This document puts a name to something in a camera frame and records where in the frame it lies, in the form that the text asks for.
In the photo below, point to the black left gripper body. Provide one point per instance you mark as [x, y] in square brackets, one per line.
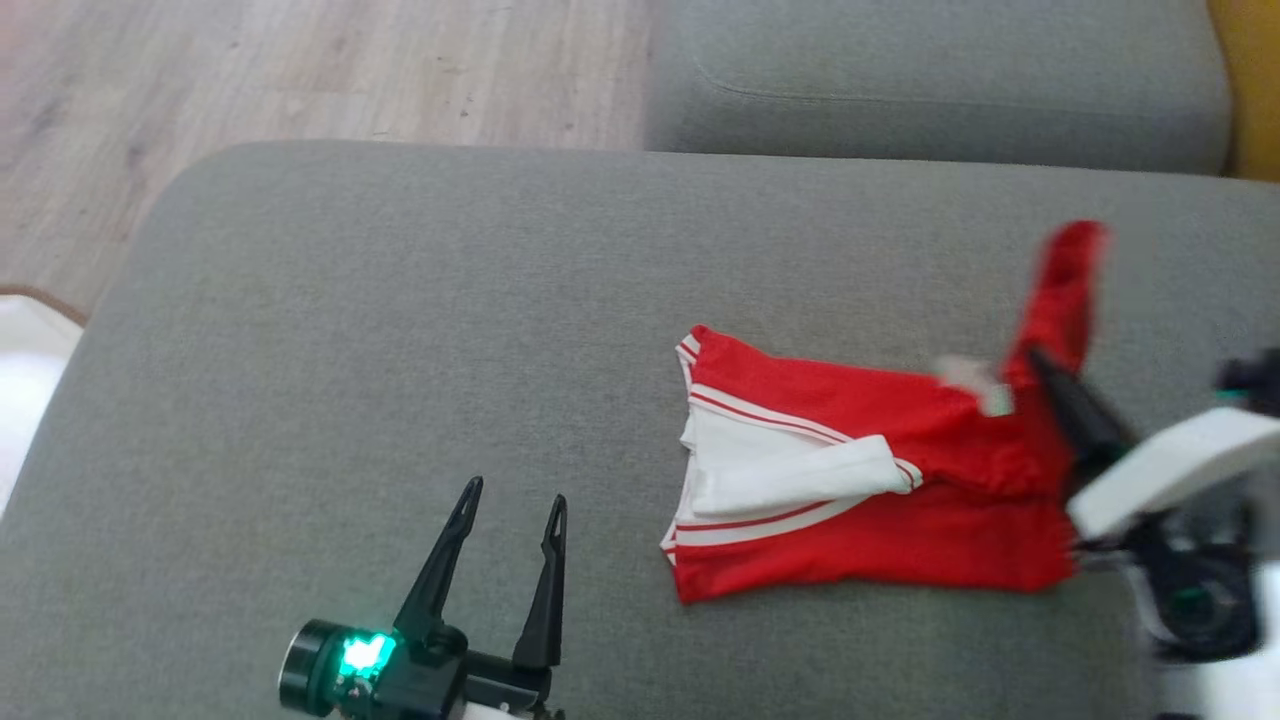
[420, 675]

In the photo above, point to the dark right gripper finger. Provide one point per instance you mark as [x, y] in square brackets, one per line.
[1085, 420]

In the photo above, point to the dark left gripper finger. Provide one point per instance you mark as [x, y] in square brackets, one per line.
[545, 600]
[440, 570]

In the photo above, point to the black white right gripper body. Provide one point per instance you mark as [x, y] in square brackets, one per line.
[1170, 470]

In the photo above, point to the red and white striped shorts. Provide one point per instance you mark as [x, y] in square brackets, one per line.
[900, 540]

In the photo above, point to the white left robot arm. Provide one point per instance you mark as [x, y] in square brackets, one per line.
[495, 712]

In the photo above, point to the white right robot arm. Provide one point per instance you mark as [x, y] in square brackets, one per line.
[1235, 695]

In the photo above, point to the large grey sofa seat cushion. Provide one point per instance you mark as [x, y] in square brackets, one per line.
[400, 350]

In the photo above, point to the grey sofa chaise cushion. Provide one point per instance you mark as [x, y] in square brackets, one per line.
[940, 70]

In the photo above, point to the white object with brown rim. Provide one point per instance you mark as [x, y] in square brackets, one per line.
[25, 380]

